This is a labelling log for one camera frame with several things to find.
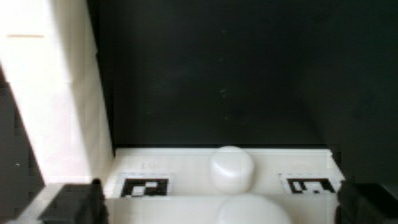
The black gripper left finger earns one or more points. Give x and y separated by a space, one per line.
75 204

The white drawer with knob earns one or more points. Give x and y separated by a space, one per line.
228 170

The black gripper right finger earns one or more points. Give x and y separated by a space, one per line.
366 204

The white U-shaped fence frame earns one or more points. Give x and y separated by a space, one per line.
50 68

